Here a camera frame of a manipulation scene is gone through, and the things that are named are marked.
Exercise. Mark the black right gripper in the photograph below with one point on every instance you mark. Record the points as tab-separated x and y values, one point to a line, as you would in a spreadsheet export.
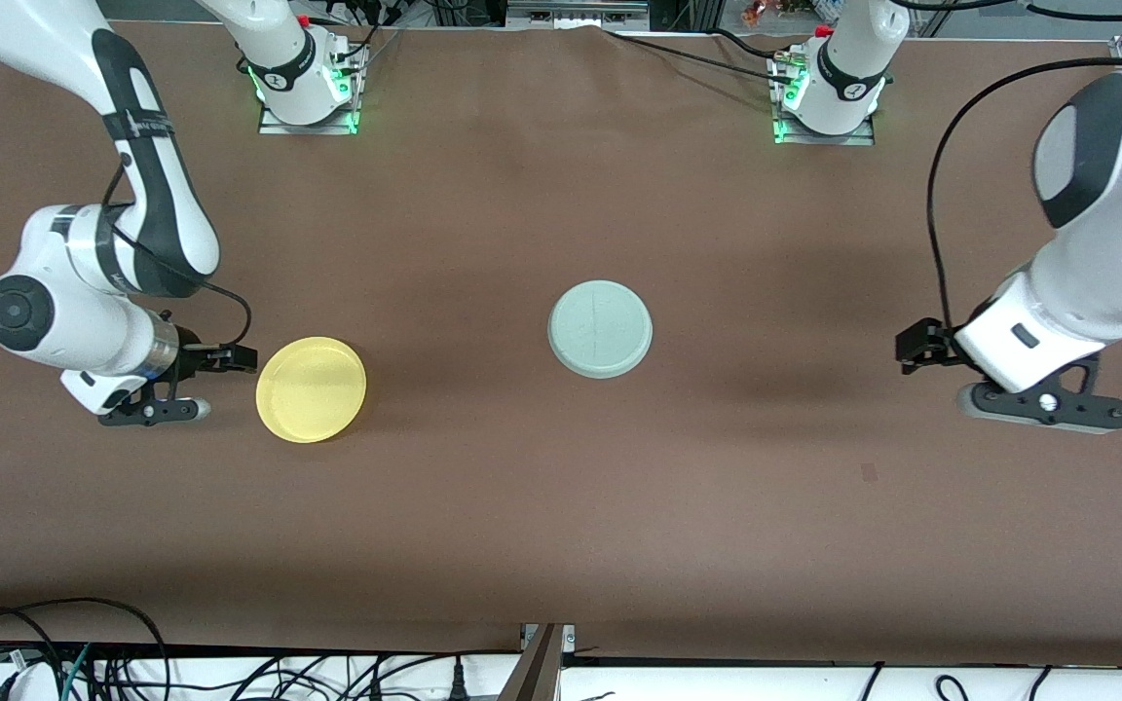
193	358

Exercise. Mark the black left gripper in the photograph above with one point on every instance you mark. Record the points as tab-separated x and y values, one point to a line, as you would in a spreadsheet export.
925	344

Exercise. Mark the yellow plastic plate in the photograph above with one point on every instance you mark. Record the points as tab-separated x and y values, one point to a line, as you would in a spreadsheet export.
311	389

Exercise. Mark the pale green plastic plate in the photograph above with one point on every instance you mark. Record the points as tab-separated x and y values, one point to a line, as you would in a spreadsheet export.
600	331

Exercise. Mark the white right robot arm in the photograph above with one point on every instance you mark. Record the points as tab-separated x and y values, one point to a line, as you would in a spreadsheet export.
55	312

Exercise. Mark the brown table cover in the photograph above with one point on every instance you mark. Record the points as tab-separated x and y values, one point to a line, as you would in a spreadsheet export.
561	506

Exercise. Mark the orange object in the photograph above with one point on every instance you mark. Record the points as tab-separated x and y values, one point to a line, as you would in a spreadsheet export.
761	12

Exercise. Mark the black power plug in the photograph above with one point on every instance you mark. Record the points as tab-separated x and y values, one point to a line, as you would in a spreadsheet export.
459	686

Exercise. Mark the aluminium profile bar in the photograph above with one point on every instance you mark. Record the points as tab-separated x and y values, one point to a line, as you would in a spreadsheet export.
537	672

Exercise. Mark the grey metal device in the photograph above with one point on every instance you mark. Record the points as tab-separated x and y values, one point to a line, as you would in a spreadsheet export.
571	12

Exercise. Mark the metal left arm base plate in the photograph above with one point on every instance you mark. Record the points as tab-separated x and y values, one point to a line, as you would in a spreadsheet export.
814	139

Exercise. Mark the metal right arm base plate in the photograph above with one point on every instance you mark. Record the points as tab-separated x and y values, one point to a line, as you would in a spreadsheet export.
279	129

